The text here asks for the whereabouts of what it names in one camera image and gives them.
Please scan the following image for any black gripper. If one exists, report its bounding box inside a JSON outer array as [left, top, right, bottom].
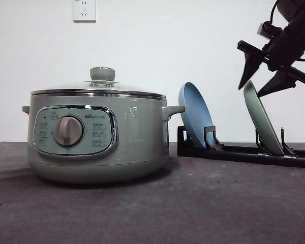
[[237, 13, 305, 98]]

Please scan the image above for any green plate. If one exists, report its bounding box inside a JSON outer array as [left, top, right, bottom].
[[243, 80, 284, 156]]

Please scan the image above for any glass pot lid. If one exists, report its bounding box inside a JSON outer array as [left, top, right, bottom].
[[30, 66, 166, 100]]

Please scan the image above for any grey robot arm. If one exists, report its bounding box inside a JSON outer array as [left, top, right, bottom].
[[237, 0, 305, 97]]

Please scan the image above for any blue plate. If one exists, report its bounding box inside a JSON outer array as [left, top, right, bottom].
[[178, 82, 214, 147]]

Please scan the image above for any green electric steamer pot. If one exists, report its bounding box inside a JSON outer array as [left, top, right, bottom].
[[22, 88, 185, 184]]

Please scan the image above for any black dish rack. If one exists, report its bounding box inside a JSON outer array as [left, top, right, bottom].
[[177, 126, 305, 166]]

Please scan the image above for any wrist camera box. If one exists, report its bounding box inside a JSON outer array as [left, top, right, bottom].
[[257, 21, 283, 40]]

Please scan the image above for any white wall socket left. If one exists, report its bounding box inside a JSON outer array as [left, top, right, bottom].
[[72, 0, 96, 23]]

